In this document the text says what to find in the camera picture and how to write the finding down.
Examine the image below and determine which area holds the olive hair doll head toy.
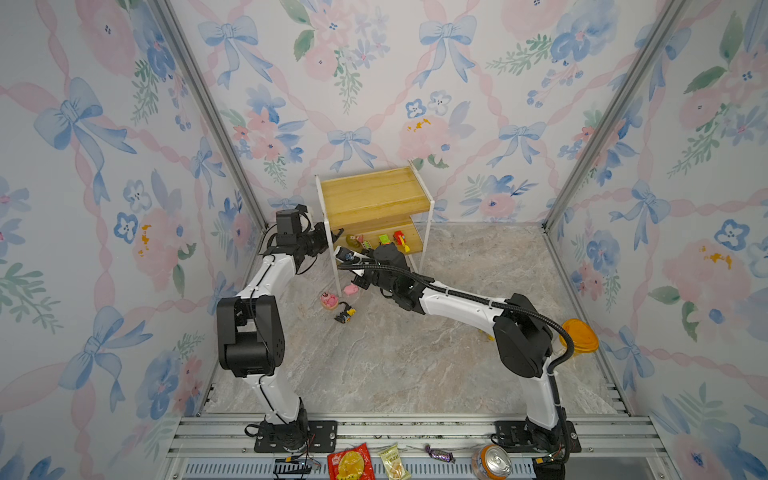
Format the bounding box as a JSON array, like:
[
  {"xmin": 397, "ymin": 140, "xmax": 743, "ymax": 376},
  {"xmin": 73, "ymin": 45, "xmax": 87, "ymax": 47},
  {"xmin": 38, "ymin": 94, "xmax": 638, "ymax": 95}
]
[{"xmin": 345, "ymin": 234, "xmax": 364, "ymax": 251}]

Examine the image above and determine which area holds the red yellow toy excavator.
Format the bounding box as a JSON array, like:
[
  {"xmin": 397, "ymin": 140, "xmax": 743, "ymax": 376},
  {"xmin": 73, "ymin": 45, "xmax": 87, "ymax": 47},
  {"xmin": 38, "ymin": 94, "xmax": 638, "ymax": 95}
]
[{"xmin": 393, "ymin": 230, "xmax": 411, "ymax": 254}]

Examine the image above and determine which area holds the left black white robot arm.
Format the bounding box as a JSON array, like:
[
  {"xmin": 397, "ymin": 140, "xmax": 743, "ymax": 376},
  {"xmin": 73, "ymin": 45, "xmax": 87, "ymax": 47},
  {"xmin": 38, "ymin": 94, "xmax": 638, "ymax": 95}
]
[{"xmin": 215, "ymin": 204, "xmax": 329, "ymax": 452}]

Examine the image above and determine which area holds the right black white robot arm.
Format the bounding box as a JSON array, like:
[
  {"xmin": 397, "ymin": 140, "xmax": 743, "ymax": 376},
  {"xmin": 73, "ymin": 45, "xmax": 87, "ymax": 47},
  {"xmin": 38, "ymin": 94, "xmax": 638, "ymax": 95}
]
[{"xmin": 334, "ymin": 244, "xmax": 574, "ymax": 458}]

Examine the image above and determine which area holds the pink pig toy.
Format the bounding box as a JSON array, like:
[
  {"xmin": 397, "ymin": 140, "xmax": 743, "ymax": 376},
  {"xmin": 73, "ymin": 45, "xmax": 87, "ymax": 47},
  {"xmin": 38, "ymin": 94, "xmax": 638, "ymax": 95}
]
[{"xmin": 342, "ymin": 284, "xmax": 360, "ymax": 298}]

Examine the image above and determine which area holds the pink bear donut toy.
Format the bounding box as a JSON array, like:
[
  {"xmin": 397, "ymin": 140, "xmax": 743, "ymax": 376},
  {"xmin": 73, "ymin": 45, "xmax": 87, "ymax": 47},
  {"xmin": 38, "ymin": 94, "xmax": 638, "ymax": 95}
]
[{"xmin": 320, "ymin": 292, "xmax": 339, "ymax": 310}]

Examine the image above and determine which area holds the black yellow shark toy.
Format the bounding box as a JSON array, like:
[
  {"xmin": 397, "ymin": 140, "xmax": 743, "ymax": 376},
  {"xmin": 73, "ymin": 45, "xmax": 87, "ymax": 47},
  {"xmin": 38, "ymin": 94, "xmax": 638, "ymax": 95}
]
[{"xmin": 334, "ymin": 301, "xmax": 356, "ymax": 324}]

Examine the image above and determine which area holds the green snack packet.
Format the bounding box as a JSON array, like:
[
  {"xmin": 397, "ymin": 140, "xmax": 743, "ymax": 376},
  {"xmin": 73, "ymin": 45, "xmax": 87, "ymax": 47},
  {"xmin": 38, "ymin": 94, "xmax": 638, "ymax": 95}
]
[{"xmin": 379, "ymin": 444, "xmax": 412, "ymax": 480}]

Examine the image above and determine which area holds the purple wrapped candy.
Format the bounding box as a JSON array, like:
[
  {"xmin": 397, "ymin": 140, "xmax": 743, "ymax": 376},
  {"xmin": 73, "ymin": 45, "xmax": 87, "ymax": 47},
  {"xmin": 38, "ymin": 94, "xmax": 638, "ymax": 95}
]
[{"xmin": 424, "ymin": 444, "xmax": 456, "ymax": 464}]

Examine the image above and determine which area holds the red snack packet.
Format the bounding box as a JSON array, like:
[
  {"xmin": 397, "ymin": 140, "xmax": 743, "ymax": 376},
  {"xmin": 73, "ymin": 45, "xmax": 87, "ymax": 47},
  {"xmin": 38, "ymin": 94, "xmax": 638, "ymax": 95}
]
[{"xmin": 327, "ymin": 444, "xmax": 376, "ymax": 480}]

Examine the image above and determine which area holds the orange lid plastic cup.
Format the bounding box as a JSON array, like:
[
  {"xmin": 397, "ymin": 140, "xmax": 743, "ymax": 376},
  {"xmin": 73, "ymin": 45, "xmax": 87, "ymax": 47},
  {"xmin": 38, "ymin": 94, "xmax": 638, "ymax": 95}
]
[{"xmin": 562, "ymin": 319, "xmax": 600, "ymax": 356}]

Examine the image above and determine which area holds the silver drink can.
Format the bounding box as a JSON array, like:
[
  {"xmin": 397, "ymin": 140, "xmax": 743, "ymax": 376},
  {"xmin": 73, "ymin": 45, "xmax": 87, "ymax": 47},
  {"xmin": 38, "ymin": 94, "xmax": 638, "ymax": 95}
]
[{"xmin": 471, "ymin": 444, "xmax": 512, "ymax": 480}]

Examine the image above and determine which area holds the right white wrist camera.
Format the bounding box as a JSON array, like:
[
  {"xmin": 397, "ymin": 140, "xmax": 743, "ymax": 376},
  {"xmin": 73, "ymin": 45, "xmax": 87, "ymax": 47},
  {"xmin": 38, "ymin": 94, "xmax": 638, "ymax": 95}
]
[{"xmin": 334, "ymin": 247, "xmax": 368, "ymax": 265}]

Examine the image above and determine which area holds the right black corrugated cable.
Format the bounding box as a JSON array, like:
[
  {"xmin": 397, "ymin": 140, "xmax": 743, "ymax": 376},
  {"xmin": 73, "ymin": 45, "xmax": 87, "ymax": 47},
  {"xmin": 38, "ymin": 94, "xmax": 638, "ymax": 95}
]
[{"xmin": 337, "ymin": 263, "xmax": 576, "ymax": 433}]

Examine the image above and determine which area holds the white frame wooden two-tier shelf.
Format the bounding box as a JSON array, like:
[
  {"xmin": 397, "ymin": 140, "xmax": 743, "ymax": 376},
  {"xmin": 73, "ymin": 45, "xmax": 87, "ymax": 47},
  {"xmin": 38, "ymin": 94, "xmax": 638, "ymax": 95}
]
[{"xmin": 315, "ymin": 162, "xmax": 435, "ymax": 271}]

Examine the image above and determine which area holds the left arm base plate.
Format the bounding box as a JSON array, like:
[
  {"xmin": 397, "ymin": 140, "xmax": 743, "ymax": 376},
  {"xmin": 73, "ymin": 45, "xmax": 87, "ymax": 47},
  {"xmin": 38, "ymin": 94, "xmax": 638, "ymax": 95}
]
[{"xmin": 244, "ymin": 419, "xmax": 338, "ymax": 454}]

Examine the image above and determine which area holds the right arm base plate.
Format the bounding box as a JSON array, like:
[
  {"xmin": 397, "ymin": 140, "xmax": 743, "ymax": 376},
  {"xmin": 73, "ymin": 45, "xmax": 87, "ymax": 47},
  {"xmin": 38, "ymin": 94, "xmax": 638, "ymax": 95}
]
[{"xmin": 490, "ymin": 420, "xmax": 565, "ymax": 456}]

